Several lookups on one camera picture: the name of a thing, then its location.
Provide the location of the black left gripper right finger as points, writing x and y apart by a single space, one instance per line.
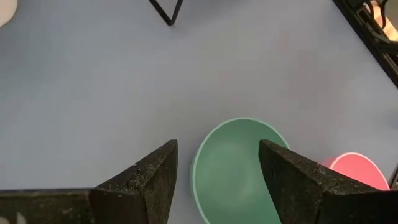
311 199

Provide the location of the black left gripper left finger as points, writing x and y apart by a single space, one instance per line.
124 202

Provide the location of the large pink ribbed bowl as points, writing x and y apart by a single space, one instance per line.
357 169

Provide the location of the large teal green bowl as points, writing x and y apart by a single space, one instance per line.
230 174

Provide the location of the snake plant in white pot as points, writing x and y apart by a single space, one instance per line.
6 9

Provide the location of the black table edge rail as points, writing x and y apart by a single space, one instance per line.
367 34

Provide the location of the wooden shelf with black frame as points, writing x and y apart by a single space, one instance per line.
169 20

